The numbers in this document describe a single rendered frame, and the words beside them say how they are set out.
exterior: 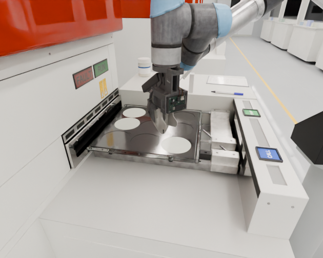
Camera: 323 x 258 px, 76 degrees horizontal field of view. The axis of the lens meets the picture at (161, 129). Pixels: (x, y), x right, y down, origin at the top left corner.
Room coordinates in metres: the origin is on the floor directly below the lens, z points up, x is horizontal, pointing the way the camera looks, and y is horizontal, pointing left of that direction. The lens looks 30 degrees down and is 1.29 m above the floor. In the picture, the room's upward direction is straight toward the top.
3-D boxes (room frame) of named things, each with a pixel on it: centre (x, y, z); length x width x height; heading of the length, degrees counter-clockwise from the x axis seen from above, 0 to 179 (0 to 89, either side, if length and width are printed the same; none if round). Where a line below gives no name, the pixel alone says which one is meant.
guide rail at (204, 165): (0.58, 0.00, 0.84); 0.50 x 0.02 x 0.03; 79
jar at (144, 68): (1.20, 0.10, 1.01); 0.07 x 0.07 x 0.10
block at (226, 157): (0.52, -0.20, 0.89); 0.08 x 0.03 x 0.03; 79
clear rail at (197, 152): (0.68, -0.14, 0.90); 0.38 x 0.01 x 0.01; 169
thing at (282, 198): (0.58, -0.31, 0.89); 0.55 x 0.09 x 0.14; 169
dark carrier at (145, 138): (0.71, 0.04, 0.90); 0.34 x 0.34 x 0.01; 79
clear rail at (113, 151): (0.53, 0.07, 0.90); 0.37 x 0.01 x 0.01; 79
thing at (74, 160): (0.74, 0.24, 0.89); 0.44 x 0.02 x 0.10; 169
